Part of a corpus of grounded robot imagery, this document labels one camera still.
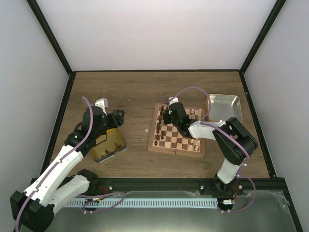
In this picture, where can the wooden chess board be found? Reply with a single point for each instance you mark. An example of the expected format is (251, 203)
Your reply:
(173, 141)

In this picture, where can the light blue cable duct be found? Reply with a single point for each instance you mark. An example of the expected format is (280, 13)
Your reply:
(146, 203)

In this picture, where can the gold tin with dark pieces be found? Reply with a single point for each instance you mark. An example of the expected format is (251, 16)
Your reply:
(108, 146)

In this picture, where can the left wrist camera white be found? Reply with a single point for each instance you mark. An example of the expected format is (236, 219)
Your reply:
(102, 103)

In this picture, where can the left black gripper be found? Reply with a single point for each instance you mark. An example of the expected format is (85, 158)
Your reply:
(117, 121)

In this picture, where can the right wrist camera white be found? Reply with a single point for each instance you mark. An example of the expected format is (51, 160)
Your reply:
(172, 100)

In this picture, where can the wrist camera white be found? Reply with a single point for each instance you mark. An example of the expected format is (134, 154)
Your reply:
(102, 103)
(172, 100)

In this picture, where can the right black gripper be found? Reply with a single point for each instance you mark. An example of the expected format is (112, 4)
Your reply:
(166, 120)

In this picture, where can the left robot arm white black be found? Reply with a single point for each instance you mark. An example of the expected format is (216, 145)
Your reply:
(36, 206)

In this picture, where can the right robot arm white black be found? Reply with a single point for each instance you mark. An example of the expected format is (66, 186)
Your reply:
(233, 139)

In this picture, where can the row of white chess pieces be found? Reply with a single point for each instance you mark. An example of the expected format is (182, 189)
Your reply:
(194, 129)

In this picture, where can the silver tin yellow rim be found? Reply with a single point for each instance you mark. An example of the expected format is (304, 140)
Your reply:
(223, 107)

